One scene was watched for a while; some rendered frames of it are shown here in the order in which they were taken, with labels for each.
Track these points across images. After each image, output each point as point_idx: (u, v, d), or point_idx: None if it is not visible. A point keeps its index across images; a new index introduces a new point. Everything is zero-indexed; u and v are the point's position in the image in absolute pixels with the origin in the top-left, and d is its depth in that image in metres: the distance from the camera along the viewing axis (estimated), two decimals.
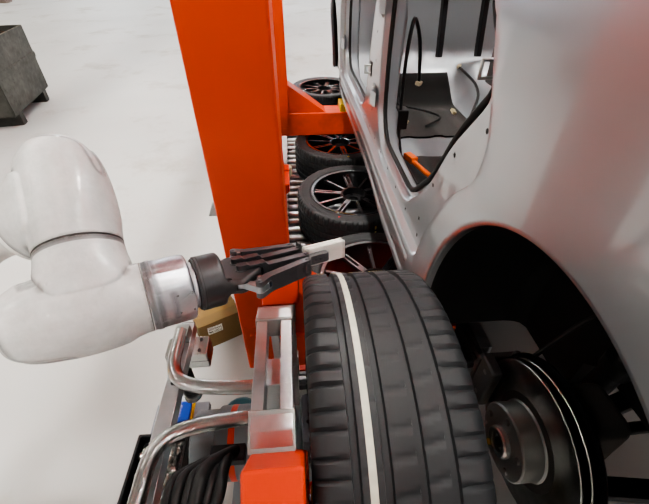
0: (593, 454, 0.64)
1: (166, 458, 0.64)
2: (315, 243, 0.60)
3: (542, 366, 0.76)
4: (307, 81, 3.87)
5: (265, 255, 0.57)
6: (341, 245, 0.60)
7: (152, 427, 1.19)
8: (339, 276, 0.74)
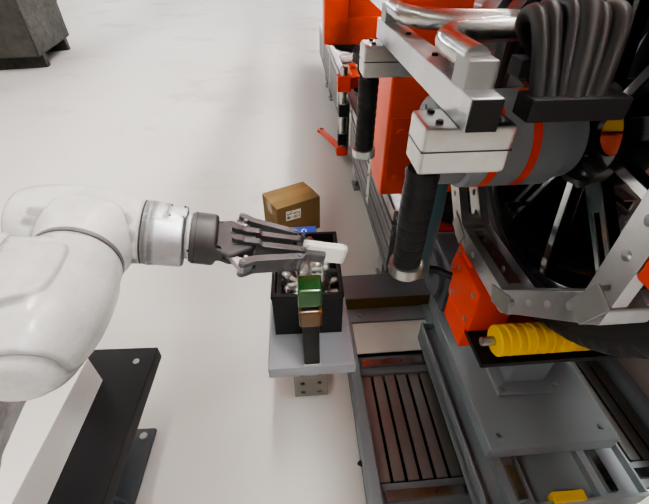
0: None
1: None
2: (315, 260, 0.60)
3: None
4: None
5: None
6: (338, 254, 0.62)
7: None
8: None
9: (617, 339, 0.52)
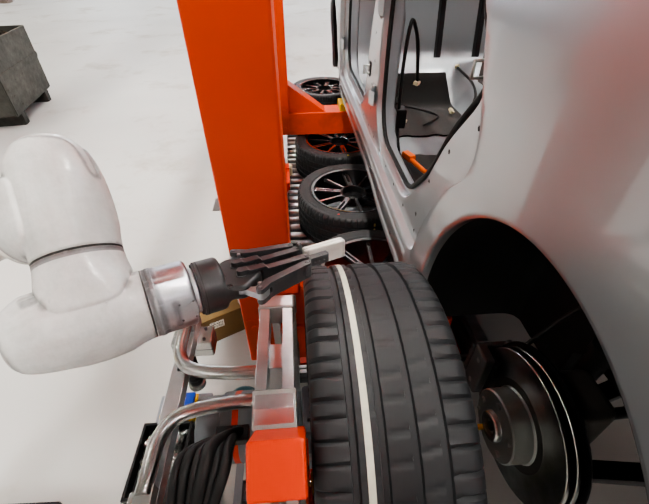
0: (579, 434, 0.67)
1: (174, 438, 0.67)
2: (315, 243, 0.59)
3: (532, 353, 0.80)
4: (307, 81, 3.91)
5: (265, 257, 0.57)
6: (341, 245, 0.60)
7: (157, 417, 1.23)
8: (336, 264, 0.81)
9: None
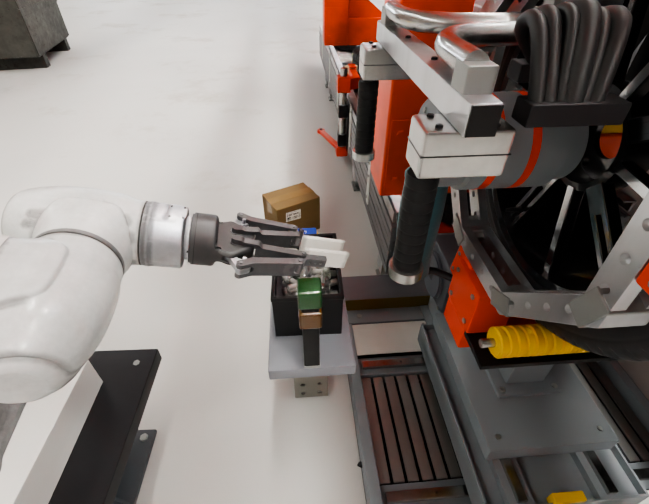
0: None
1: None
2: (315, 265, 0.59)
3: None
4: None
5: None
6: (336, 249, 0.63)
7: None
8: None
9: (624, 342, 0.50)
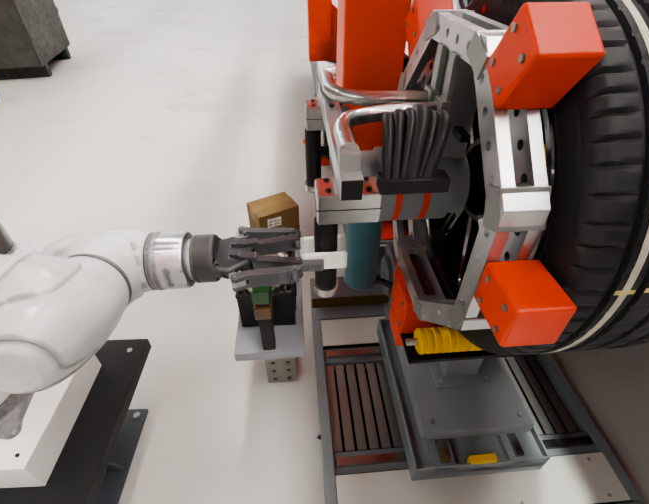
0: None
1: None
2: (314, 235, 0.61)
3: None
4: None
5: (264, 241, 0.60)
6: (342, 257, 0.58)
7: None
8: None
9: (494, 340, 0.66)
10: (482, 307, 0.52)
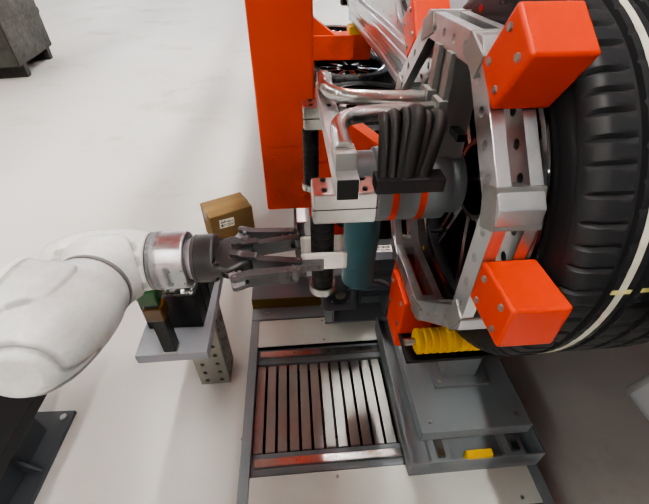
0: None
1: None
2: None
3: None
4: None
5: (264, 241, 0.60)
6: (342, 257, 0.58)
7: None
8: None
9: (491, 340, 0.66)
10: (478, 307, 0.52)
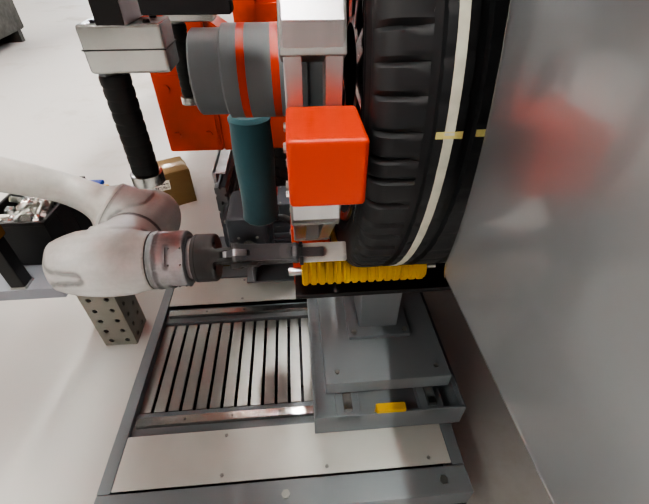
0: None
1: None
2: (316, 243, 0.61)
3: None
4: None
5: None
6: (341, 245, 0.60)
7: None
8: None
9: (352, 245, 0.55)
10: None
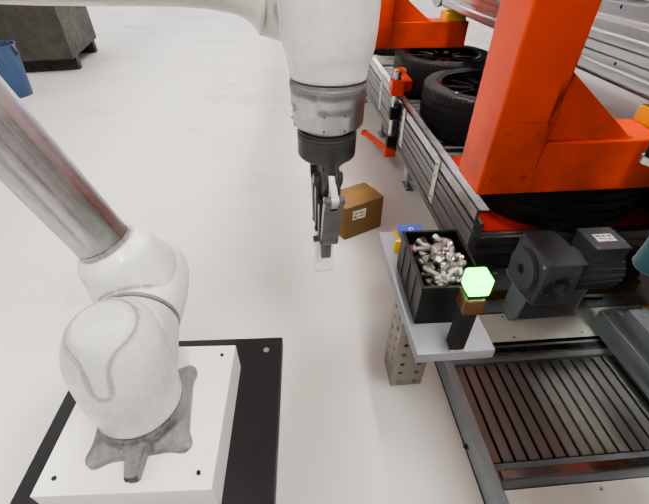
0: None
1: None
2: None
3: None
4: None
5: None
6: (329, 267, 0.61)
7: (384, 248, 1.06)
8: None
9: None
10: None
